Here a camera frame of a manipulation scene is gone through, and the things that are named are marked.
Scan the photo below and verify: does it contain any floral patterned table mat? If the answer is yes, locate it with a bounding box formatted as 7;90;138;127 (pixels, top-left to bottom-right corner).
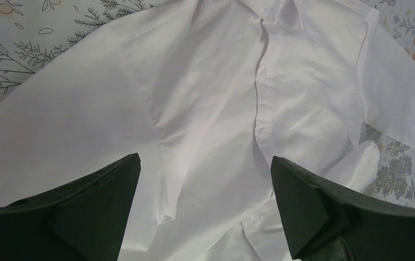
0;1;415;207

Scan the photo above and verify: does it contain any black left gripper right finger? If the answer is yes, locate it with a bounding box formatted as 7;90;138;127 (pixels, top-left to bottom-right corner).
271;157;415;260

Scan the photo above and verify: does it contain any white shirt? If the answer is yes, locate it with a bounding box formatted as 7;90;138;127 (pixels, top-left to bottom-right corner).
0;1;415;260

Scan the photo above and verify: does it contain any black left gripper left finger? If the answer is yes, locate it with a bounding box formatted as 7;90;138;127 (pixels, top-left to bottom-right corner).
0;153;141;260

